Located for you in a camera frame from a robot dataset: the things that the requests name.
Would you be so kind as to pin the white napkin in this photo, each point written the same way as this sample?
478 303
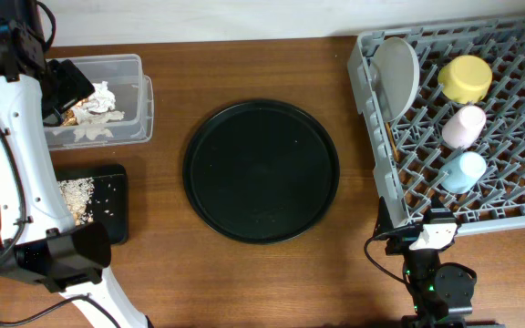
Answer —
98 109

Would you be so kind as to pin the black rectangular tray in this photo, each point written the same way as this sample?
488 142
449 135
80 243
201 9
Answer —
109 201

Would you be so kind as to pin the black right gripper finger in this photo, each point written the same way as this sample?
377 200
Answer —
438 213
383 221

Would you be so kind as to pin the wooden chopstick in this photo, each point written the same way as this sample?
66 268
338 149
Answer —
392 142

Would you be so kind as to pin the yellow bowl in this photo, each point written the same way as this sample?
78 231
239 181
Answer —
465 79

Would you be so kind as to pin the pink cup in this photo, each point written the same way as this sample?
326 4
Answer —
464 128

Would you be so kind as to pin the light blue cup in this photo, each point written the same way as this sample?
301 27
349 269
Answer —
463 172

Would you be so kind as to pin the round black tray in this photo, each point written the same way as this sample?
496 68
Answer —
261 171

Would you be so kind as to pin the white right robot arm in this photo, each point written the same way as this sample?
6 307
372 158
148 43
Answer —
441 292

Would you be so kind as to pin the grey dishwasher rack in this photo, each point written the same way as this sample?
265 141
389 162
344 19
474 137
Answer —
497 200

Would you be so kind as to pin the clear plastic bin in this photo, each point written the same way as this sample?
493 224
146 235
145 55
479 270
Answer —
133 91

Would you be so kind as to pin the grey plate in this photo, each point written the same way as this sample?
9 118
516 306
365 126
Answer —
395 71

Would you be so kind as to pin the food scraps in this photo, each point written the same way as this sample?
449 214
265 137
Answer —
78 196

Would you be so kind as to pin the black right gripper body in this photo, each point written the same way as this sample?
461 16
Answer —
405 237

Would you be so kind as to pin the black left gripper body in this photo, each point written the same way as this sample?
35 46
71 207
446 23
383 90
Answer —
70 87

